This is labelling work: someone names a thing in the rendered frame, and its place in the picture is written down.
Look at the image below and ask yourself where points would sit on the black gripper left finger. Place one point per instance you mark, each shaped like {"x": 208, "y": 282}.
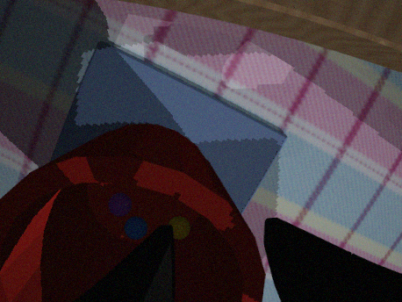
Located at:
{"x": 148, "y": 274}

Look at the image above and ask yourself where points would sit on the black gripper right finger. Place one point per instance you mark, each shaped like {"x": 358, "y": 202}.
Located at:
{"x": 308, "y": 269}

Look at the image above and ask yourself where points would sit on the brown wooden block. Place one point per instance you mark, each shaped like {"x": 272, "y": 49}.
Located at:
{"x": 369, "y": 30}

